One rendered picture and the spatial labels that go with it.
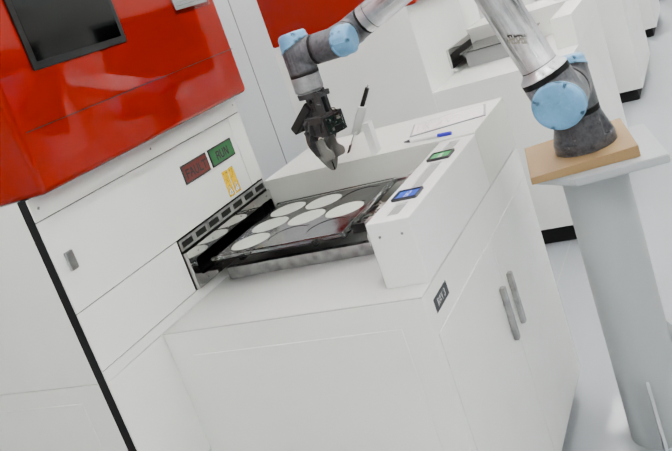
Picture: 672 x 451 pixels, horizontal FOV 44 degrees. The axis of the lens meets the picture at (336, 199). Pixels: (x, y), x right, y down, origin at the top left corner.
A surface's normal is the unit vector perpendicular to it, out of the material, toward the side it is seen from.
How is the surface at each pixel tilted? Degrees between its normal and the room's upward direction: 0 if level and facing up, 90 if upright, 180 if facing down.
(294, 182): 90
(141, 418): 90
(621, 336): 90
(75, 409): 90
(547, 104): 100
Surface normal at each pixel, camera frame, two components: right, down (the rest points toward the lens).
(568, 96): -0.26, 0.50
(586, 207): -0.56, 0.39
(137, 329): 0.87, -0.18
